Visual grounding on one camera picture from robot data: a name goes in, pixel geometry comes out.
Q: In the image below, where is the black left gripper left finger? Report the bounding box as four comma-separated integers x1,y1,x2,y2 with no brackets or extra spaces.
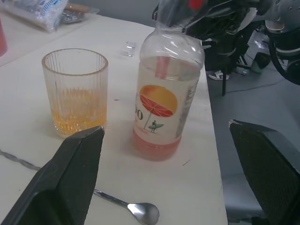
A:
0,125,105,225

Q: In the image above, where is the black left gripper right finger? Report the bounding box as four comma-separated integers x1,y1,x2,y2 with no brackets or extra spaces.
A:
229,120,300,225

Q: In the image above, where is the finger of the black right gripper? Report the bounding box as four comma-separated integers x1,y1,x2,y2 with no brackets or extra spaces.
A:
151,0,165,23
167,5,212,36

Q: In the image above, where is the red bottle cap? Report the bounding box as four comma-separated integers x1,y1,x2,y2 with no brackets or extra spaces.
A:
188,0,208,10

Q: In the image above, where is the clear juice bottle umbrella label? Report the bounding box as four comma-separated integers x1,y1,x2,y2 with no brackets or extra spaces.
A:
130,0,205,162

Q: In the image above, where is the ribbed clear drinking glass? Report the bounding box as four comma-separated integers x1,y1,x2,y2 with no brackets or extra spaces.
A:
41,48,109,138

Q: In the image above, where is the long silver spoon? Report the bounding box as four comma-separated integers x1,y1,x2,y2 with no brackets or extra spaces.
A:
0,150,160,224

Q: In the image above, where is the small clear glass cup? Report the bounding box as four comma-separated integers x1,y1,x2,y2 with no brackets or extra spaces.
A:
126,41,137,58

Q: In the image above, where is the white and black sneaker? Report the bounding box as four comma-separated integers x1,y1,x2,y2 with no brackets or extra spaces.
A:
208,69,231,81

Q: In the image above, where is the brown wooden piece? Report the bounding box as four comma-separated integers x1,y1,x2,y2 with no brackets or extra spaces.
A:
64,4,90,13

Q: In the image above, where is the dark steel scouring pad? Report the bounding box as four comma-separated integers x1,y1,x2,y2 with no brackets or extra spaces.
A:
60,10,86,24

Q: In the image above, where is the clear plastic bag with packets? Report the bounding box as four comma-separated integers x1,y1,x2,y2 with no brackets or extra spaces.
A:
0,0,71,33

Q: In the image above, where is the red plastic container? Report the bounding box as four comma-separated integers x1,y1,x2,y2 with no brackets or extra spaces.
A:
0,16,8,58

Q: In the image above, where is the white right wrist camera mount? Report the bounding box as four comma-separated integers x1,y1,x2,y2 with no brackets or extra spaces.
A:
243,6,259,23

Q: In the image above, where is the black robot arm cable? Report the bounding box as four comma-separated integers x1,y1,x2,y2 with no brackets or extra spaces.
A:
267,38,300,85

